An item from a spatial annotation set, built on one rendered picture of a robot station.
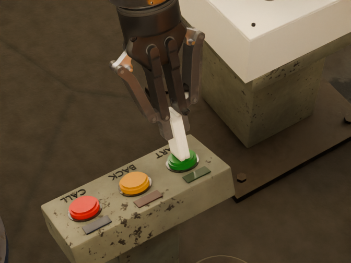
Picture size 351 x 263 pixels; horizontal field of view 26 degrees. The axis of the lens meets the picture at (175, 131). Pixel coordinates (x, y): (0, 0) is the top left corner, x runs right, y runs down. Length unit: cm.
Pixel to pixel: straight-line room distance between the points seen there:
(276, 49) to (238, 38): 8
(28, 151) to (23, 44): 36
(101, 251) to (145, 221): 7
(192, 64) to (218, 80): 79
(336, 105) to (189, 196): 96
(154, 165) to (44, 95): 93
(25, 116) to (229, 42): 65
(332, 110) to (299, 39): 44
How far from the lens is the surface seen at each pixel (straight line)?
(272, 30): 142
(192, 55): 97
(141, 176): 102
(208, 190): 102
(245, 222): 170
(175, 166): 103
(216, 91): 180
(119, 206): 100
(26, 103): 194
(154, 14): 89
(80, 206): 100
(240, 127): 177
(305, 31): 150
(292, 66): 154
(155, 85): 95
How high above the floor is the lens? 144
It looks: 51 degrees down
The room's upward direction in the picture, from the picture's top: straight up
